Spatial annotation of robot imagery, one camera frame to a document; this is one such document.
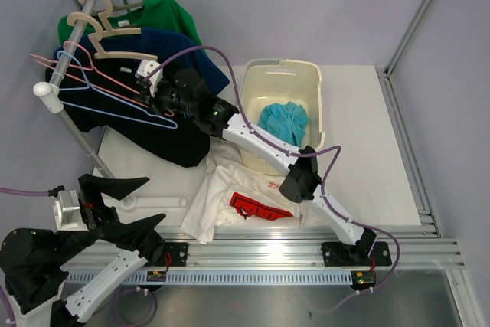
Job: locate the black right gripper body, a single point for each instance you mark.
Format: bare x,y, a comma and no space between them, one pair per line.
165,99

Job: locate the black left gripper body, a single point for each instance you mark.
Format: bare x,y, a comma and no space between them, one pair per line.
95,216

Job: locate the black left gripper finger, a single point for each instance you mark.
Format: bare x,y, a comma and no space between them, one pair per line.
92,187
137,234

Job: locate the blue wire hanger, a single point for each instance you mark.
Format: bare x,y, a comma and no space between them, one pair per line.
169,124

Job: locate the black t shirt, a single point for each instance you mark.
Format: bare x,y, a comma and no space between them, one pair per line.
186,146

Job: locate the beige wooden hanger front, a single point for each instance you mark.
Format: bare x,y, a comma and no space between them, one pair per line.
96,37

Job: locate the beige wooden hanger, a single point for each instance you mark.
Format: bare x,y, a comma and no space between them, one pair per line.
96,37
103,30
109,5

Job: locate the white red print t shirt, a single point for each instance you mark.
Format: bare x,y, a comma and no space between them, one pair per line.
232,194

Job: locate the light blue t shirt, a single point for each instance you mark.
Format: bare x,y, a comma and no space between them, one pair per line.
287,122

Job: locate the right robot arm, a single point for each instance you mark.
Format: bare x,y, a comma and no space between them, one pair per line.
187,92

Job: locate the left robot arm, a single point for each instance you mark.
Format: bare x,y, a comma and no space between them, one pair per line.
32,259

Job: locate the green t shirt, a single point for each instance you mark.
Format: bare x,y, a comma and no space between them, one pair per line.
166,28

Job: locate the beige wooden hanger rear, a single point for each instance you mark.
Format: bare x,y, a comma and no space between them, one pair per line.
109,5

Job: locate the beige wooden hanger middle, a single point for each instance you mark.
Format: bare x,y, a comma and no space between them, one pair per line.
103,30

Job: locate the cream plastic laundry basket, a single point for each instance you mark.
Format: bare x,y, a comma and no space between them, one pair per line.
281,81

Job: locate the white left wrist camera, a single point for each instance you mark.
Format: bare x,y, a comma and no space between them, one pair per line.
66,210

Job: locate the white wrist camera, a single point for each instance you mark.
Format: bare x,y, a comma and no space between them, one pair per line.
66,210
149,75

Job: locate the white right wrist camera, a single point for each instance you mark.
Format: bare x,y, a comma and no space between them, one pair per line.
149,75

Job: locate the white slotted cable duct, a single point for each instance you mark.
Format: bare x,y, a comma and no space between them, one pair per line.
213,277

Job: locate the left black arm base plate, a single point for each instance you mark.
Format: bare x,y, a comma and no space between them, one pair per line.
175,254

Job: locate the grey metal clothes rail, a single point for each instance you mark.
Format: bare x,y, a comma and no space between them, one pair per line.
47,91

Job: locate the aluminium frame post right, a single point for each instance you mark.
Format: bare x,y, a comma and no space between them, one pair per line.
408,36

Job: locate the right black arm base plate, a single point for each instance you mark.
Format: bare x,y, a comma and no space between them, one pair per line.
337,254

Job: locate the aluminium mounting rail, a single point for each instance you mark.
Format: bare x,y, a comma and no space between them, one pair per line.
287,248

